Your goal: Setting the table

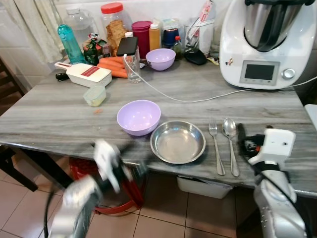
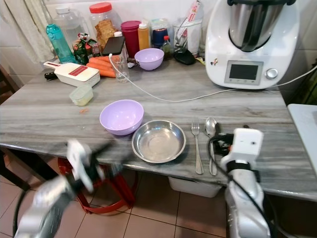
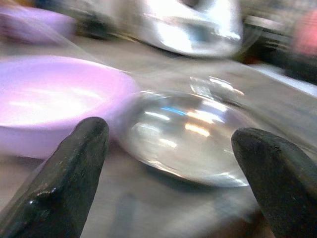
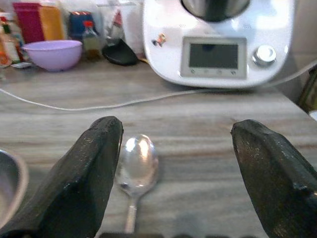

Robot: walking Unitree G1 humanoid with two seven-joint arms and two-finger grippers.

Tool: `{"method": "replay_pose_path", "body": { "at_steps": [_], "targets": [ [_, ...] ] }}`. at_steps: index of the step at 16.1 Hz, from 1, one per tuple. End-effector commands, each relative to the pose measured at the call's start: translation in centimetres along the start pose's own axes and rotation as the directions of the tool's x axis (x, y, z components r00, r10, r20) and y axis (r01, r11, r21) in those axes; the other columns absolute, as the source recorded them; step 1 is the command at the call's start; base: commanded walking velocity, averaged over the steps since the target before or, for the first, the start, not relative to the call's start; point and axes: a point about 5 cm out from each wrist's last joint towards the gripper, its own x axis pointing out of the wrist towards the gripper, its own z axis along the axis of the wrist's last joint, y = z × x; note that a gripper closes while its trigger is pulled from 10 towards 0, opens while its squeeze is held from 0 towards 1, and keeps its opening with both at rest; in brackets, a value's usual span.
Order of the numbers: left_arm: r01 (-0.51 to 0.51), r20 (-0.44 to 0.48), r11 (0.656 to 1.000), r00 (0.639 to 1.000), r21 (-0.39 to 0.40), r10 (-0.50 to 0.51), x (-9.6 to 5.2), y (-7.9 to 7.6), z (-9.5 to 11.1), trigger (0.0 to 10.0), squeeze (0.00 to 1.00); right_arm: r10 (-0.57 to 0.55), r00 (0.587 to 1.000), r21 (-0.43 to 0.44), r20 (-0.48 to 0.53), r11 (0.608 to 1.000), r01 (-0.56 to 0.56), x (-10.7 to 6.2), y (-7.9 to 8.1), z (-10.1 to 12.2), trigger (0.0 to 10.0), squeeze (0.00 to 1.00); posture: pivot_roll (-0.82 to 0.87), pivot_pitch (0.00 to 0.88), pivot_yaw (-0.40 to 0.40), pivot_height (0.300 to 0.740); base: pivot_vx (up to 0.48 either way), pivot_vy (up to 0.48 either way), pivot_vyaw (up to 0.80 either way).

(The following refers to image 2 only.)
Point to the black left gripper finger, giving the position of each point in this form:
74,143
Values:
101,149

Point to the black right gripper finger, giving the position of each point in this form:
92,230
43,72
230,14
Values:
211,148

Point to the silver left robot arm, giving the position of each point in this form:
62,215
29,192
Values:
47,206

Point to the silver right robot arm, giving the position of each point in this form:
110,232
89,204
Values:
245,208

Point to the steel fork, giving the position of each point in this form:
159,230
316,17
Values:
197,148

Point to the steel spoon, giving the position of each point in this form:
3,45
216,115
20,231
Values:
210,125

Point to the red plastic stool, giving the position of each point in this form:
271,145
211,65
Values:
121,196

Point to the large purple plastic bowl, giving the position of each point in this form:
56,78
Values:
121,117

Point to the white plastic bin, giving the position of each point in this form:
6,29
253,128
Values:
193,187

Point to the stainless steel plate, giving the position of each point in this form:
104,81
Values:
159,142

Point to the small green-lidded plastic container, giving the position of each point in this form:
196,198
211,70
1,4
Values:
81,95

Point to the orange carrot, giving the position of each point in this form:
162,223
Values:
101,70
101,60

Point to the white mandoline slicer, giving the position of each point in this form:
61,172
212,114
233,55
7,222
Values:
77,74

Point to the white appliance top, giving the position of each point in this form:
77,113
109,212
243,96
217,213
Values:
304,134

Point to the dark table leg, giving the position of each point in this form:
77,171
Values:
12,168

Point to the clear drinking glass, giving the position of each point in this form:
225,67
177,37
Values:
121,71

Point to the small black gadget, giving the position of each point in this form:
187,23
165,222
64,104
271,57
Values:
50,76

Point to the dark wooden chair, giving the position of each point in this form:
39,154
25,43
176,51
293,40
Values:
5,84

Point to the black rounded object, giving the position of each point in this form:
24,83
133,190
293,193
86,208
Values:
185,57

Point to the white kitchen cooking machine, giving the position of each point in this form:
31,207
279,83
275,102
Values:
252,49

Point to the green snack packet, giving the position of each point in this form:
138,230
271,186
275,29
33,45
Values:
83,48

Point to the small purple plastic bowl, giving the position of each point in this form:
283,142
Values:
149,58

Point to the black smartphone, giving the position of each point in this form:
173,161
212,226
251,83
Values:
114,45

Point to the small dark red-capped bottle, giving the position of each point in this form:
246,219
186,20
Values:
166,47

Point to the clear plastic utensil holder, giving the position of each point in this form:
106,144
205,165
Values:
193,38

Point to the teal water bottle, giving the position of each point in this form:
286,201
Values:
58,44

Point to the maroon plastic canister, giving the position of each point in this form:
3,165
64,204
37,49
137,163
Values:
131,39

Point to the yellow sauce bottle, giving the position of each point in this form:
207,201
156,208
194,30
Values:
143,37

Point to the blue cup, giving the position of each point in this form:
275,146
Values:
160,36

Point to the clear jar with red lid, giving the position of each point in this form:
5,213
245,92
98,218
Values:
104,22

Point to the clear bottle with white cap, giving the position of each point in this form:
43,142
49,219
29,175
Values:
69,25

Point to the red and white packet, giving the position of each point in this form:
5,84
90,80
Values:
194,12

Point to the white curtain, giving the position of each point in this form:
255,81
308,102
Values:
29,25

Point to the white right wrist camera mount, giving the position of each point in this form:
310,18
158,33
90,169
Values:
245,146

